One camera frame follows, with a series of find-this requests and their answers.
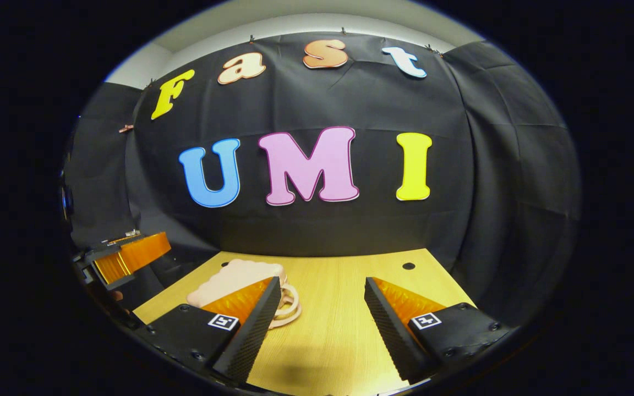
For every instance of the pink suitcase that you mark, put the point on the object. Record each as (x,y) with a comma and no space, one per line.
(229,278)

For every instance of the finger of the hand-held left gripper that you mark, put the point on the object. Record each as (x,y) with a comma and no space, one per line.
(141,253)
(121,240)

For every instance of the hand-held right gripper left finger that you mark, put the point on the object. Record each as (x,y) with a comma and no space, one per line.
(253,335)

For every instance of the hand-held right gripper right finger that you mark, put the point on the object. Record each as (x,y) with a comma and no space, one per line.
(391,335)

